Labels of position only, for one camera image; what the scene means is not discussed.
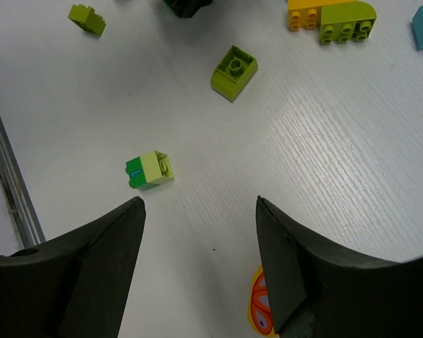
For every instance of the olive lime small lego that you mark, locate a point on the olive lime small lego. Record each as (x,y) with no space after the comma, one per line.
(87,19)

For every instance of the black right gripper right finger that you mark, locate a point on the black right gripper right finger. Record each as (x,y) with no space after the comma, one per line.
(319,288)

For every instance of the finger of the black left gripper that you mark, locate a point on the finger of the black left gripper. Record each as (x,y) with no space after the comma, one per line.
(186,8)

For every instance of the yellow lego brick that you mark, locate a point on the yellow lego brick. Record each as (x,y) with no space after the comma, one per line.
(307,13)

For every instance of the yellow orange flower lego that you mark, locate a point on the yellow orange flower lego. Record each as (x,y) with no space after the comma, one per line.
(258,309)

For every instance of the lime sloped lego center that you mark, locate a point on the lime sloped lego center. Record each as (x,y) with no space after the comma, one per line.
(233,73)

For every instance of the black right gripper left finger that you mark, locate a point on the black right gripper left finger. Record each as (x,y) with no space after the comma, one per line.
(77,284)

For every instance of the lime rounded lego brick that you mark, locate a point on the lime rounded lego brick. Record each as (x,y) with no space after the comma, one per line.
(343,22)

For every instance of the green and pale lego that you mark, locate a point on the green and pale lego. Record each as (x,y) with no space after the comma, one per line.
(149,170)

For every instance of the aluminium table front rail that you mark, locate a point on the aluminium table front rail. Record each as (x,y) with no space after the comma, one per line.
(26,225)

